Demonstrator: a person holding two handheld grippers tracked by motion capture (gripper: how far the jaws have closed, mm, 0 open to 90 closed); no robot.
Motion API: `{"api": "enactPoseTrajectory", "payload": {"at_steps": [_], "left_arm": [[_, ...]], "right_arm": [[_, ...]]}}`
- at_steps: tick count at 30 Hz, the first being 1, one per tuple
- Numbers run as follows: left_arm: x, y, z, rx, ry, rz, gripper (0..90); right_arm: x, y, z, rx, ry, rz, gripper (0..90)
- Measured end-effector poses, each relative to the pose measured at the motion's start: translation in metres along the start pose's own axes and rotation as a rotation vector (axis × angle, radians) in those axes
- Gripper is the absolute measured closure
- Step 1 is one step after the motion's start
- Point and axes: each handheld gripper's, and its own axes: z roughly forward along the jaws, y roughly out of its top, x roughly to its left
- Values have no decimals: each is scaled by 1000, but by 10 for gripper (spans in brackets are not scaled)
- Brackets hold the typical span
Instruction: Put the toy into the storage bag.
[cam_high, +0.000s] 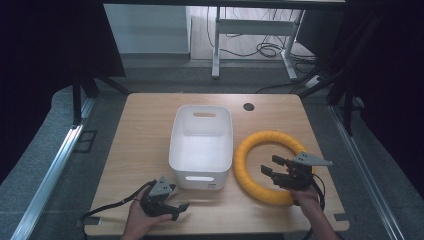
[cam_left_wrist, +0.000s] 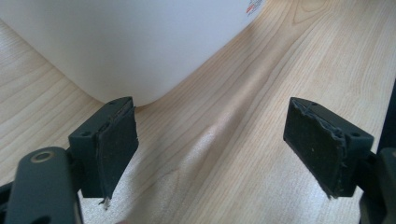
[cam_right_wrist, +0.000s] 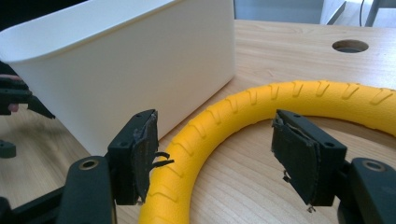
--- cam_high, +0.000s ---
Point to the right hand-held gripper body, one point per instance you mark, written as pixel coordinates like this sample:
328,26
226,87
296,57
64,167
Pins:
296,175

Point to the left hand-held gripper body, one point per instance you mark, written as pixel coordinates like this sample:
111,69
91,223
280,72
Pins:
156,200

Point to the white plastic basket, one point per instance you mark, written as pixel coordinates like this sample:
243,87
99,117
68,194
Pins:
200,150

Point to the person's left hand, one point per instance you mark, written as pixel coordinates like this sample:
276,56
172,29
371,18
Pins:
140,216

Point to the person's right hand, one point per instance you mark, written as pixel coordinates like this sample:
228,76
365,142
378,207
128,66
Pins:
305,198

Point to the black metal stand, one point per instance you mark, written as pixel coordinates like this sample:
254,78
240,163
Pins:
348,106
77,100

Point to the white power strip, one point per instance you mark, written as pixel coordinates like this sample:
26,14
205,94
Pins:
314,81

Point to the black curtain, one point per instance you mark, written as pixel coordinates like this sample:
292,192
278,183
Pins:
393,83
40,66

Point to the aluminium floor rail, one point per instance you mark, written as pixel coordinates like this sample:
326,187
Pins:
363,170
50,180

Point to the white metal desk frame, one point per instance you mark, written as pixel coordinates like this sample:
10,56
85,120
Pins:
253,27

